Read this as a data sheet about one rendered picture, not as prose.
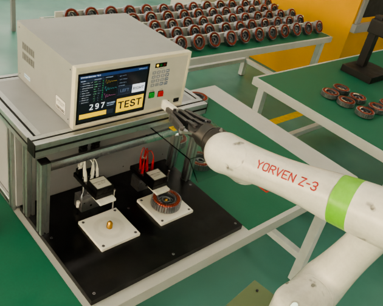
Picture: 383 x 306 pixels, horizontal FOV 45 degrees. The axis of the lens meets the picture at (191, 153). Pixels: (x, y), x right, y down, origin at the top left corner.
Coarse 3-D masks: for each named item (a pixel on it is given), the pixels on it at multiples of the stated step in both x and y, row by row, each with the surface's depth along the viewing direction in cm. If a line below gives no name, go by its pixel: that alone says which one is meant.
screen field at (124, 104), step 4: (132, 96) 149; (136, 96) 150; (140, 96) 152; (120, 100) 147; (124, 100) 148; (128, 100) 149; (132, 100) 150; (136, 100) 151; (140, 100) 153; (116, 104) 146; (120, 104) 148; (124, 104) 149; (128, 104) 150; (132, 104) 151; (136, 104) 152; (140, 104) 154; (116, 108) 147; (120, 108) 148; (124, 108) 150; (128, 108) 151; (132, 108) 152; (116, 112) 148
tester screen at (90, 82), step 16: (80, 80) 132; (96, 80) 136; (112, 80) 140; (128, 80) 144; (144, 80) 149; (80, 96) 135; (96, 96) 139; (112, 96) 144; (128, 96) 148; (80, 112) 139; (112, 112) 147
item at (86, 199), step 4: (76, 192) 161; (80, 192) 162; (84, 192) 162; (76, 196) 161; (80, 196) 160; (84, 196) 160; (88, 196) 161; (76, 200) 162; (80, 200) 159; (84, 200) 159; (88, 200) 160; (92, 200) 162; (80, 204) 160; (84, 204) 160; (88, 204) 161; (92, 204) 163; (96, 204) 164; (80, 208) 161; (84, 208) 161; (88, 208) 163
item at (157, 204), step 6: (168, 192) 172; (174, 192) 172; (156, 198) 168; (162, 198) 170; (168, 198) 170; (174, 198) 170; (180, 198) 171; (156, 204) 165; (162, 204) 165; (168, 204) 166; (174, 204) 167; (180, 204) 168; (156, 210) 167; (162, 210) 165; (168, 210) 165; (174, 210) 167
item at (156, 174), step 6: (132, 168) 176; (138, 168) 176; (144, 168) 176; (150, 168) 177; (156, 168) 174; (138, 174) 173; (144, 174) 171; (150, 174) 170; (156, 174) 171; (162, 174) 171; (144, 180) 171; (150, 180) 169; (156, 180) 168; (162, 180) 170; (150, 186) 169; (156, 186) 169; (162, 186) 172; (156, 192) 168; (162, 192) 170
